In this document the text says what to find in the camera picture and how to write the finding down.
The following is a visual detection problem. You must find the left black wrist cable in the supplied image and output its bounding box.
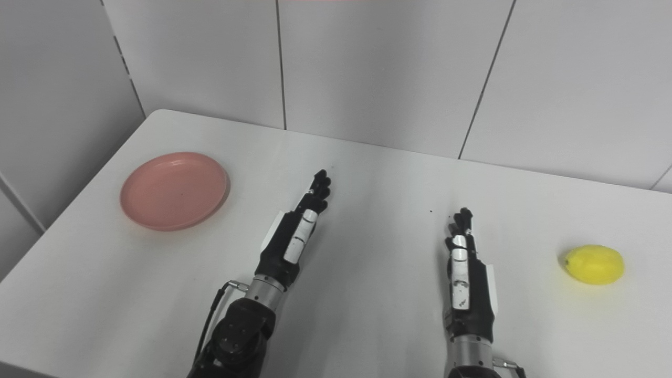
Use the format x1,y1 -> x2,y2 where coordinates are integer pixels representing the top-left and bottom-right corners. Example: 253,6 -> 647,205
193,281 -> 249,368

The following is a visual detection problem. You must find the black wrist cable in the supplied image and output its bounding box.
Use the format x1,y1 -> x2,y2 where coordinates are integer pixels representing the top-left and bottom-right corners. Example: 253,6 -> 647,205
492,357 -> 527,378
193,281 -> 249,368

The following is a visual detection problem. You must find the pink round plate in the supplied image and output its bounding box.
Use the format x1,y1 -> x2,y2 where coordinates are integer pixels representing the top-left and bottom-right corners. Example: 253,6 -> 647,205
120,152 -> 230,232

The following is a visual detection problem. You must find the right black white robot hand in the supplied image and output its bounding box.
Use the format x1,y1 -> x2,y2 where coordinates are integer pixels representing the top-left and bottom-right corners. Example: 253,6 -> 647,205
445,207 -> 498,345

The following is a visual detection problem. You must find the yellow lemon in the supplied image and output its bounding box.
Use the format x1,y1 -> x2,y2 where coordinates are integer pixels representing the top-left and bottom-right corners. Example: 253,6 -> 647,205
560,245 -> 625,286

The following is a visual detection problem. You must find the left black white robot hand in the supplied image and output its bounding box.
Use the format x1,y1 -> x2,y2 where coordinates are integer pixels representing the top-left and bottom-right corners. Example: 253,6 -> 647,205
254,169 -> 332,292

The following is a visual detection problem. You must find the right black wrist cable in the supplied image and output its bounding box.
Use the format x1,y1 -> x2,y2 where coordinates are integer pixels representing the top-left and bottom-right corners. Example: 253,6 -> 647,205
492,357 -> 527,378

